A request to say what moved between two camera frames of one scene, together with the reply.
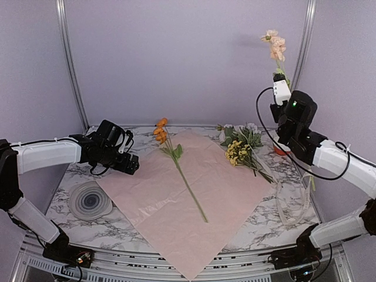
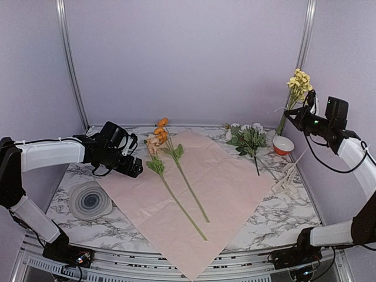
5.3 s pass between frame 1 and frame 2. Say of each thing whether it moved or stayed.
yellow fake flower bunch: moved
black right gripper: moved
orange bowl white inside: stayed
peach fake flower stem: moved
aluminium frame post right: stayed
